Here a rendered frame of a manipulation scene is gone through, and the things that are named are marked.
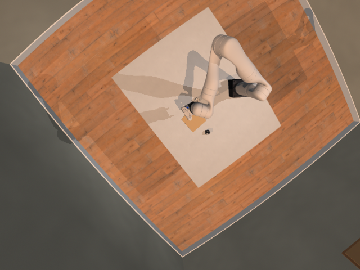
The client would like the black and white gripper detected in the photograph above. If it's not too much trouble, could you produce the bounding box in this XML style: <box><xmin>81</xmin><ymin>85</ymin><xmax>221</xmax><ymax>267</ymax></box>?
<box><xmin>181</xmin><ymin>102</ymin><xmax>196</xmax><ymax>120</ymax></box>

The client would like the orange square mat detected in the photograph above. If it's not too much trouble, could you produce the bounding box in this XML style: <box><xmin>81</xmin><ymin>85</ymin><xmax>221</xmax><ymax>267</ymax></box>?
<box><xmin>182</xmin><ymin>115</ymin><xmax>206</xmax><ymax>132</ymax></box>

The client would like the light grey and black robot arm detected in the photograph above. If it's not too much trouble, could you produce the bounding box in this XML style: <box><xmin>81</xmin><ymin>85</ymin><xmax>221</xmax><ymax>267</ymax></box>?
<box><xmin>192</xmin><ymin>34</ymin><xmax>272</xmax><ymax>119</ymax></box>

